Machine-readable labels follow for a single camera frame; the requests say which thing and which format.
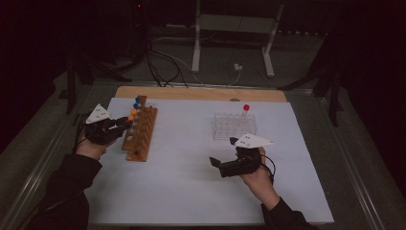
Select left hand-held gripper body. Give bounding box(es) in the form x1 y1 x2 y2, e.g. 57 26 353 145
83 103 124 146

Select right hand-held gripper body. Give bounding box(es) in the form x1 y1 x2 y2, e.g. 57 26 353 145
219 133 275 178

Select clear plastic test tube rack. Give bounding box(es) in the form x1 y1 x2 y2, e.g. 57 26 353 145
212 111 258 142

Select wooden test tube rack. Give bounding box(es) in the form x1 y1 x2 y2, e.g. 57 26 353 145
121 95 159 163

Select person's left hand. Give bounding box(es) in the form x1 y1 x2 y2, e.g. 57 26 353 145
75 130 113 161

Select person's right hand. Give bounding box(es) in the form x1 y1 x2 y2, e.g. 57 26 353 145
239 147 282 212

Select white table mat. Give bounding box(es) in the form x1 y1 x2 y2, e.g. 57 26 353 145
83 97 334 226

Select black metal stand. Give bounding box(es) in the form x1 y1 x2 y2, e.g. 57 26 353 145
58 52 132 115
277 63 345 127

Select white metal stand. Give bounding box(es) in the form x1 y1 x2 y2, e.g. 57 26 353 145
191 0 285 79

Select left hand-held gripper black cable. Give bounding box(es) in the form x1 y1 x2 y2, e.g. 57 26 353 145
73 114 89 152

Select hand-held gripper black cable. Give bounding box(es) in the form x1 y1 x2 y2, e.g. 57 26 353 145
73 114 89 152
259 154 277 186

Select right hand-held gripper black cable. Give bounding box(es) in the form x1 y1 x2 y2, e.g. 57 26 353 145
259 154 277 186

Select black floor cables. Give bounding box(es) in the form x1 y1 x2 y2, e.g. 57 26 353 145
145 44 190 88

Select white floor cable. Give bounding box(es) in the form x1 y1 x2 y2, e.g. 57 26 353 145
152 36 242 87

